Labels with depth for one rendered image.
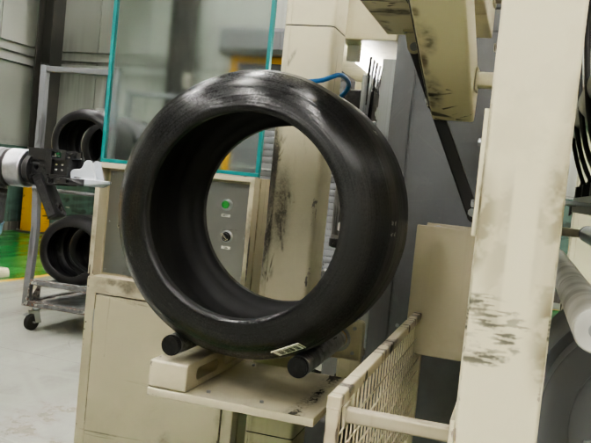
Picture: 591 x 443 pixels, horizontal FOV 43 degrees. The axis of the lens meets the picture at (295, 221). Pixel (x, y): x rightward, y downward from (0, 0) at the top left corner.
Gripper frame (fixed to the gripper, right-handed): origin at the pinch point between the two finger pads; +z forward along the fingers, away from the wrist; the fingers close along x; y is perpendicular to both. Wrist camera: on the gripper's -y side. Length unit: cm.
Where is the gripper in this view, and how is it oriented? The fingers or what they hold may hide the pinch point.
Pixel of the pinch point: (105, 185)
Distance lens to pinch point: 178.3
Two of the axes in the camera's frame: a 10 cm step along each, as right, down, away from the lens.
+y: 1.0, -9.9, -0.5
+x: 2.9, -0.2, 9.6
